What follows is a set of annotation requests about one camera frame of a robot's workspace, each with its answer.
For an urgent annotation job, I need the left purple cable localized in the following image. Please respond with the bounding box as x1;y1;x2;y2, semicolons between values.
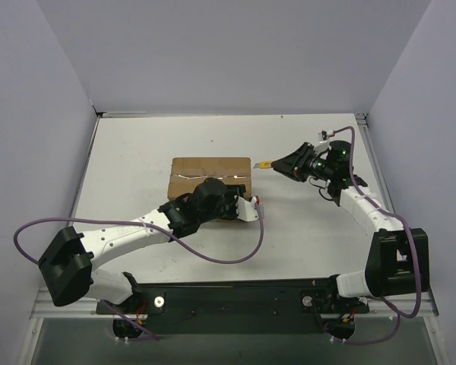
13;203;266;341

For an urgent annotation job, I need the purple cable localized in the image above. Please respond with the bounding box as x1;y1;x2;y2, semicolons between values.
13;203;266;341
332;125;422;345

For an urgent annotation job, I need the brown cardboard express box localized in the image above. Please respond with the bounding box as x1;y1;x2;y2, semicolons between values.
166;155;252;224

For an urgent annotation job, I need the yellow utility knife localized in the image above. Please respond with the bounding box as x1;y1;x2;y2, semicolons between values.
253;161;272;170

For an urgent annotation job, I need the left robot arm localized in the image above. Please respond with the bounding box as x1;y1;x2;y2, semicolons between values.
39;178;260;313

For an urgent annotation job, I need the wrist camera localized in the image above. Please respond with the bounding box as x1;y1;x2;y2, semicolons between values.
315;129;335;154
236;195;264;222

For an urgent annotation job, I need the aluminium frame rail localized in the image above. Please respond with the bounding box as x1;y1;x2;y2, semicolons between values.
30;287;440;319

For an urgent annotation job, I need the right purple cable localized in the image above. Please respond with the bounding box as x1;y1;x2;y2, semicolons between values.
332;125;422;345

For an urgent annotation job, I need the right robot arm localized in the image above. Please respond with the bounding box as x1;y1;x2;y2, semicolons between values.
271;140;429;298

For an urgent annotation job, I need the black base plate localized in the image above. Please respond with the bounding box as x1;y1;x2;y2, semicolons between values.
116;278;369;335

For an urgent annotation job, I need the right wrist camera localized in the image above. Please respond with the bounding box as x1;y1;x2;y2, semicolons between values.
315;129;335;154

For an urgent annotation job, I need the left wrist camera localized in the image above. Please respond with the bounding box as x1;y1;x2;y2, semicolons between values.
236;195;264;222

